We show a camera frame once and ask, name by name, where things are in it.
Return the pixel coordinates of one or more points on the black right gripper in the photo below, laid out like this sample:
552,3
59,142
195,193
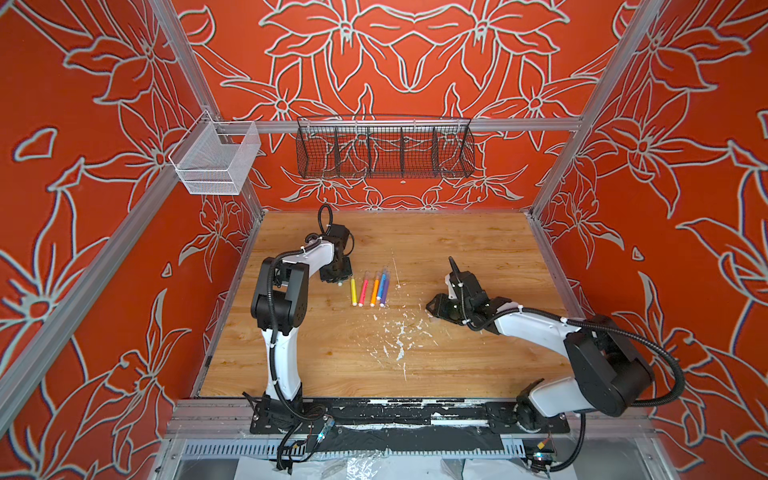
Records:
438,308

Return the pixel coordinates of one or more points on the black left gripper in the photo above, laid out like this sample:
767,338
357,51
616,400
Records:
343,275

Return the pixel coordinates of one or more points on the pink pen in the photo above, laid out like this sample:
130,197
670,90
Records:
363,291

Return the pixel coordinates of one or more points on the orange pen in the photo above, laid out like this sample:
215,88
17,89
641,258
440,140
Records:
375,287

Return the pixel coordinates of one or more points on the purple pen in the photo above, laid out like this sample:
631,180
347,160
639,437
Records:
385,293

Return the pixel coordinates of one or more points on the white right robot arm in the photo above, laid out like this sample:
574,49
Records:
608,373

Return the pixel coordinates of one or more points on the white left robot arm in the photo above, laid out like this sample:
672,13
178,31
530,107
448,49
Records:
279,305

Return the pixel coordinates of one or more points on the white mesh basket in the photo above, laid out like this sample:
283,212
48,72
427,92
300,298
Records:
215,158

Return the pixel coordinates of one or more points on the black wire basket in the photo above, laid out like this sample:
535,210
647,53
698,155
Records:
357,147

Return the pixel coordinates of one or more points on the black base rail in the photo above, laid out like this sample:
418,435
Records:
394,425

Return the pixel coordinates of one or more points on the aluminium frame post left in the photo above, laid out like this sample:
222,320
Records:
171,26

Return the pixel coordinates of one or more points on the aluminium frame post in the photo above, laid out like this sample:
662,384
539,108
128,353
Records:
626,47
171,26

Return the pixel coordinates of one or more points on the aluminium frame post right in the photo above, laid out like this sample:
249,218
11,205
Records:
626,47

